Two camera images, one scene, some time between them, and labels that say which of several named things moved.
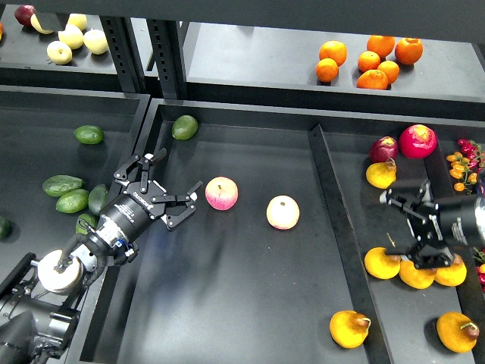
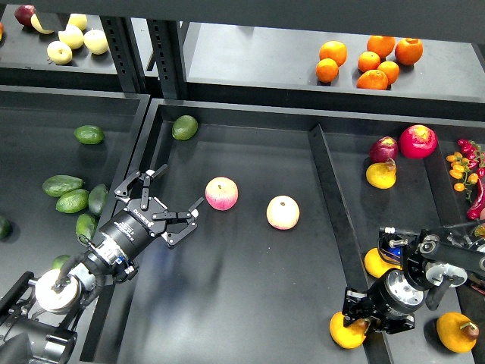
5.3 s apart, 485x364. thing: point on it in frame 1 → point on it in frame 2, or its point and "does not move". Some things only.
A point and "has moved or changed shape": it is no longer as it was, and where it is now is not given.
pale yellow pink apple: (283, 212) does not move
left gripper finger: (121, 174) → (123, 189)
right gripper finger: (418, 199) → (394, 325)
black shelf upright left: (120, 37) does not move
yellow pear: (349, 329) does not move
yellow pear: (457, 332) does not move
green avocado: (84, 221) has moved or changed shape
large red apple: (417, 141) does not move
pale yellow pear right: (95, 41) does not move
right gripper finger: (429, 249) → (356, 305)
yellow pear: (382, 174) does not move
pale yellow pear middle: (72, 35) does not move
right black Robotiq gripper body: (457, 223) → (394, 293)
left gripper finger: (189, 199) → (190, 215)
